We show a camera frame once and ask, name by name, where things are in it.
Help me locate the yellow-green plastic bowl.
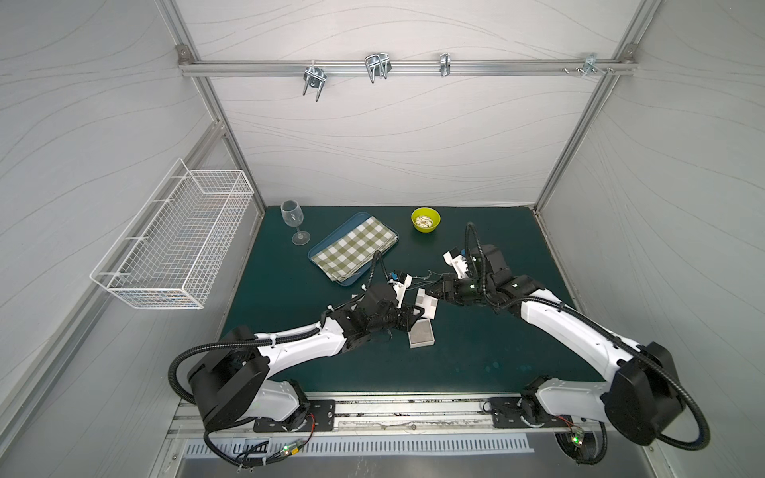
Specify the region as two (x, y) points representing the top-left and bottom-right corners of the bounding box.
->
(410, 207), (441, 234)

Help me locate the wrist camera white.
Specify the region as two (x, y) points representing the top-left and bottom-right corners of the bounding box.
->
(443, 248), (473, 280)
(388, 272), (412, 309)

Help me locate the white striped item in bowl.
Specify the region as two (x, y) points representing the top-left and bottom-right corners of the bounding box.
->
(414, 215), (434, 229)

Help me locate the white slotted cable duct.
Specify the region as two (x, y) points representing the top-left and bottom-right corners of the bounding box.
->
(183, 433), (535, 459)

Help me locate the green checked cloth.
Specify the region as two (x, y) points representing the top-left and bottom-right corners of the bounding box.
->
(311, 216), (398, 283)

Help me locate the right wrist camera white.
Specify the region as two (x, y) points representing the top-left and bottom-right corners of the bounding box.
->
(443, 248), (473, 280)

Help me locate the metal clamp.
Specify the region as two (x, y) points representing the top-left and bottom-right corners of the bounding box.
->
(302, 65), (328, 102)
(364, 52), (392, 84)
(439, 53), (451, 78)
(562, 54), (616, 78)

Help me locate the white wire basket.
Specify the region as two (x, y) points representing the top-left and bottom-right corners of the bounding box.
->
(90, 159), (253, 310)

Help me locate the blue rectangular tray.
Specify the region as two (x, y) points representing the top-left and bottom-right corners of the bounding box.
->
(307, 211), (400, 288)

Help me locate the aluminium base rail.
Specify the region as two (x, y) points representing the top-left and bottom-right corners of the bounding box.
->
(167, 392), (569, 438)

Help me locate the clear wine glass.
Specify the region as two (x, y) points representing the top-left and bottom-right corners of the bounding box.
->
(280, 200), (311, 246)

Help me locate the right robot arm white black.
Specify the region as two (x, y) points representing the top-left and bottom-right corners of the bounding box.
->
(428, 223), (711, 465)

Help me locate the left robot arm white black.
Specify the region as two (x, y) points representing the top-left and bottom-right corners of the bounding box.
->
(167, 272), (424, 470)

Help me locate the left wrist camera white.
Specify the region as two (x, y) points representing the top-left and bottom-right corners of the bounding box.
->
(388, 272), (412, 309)

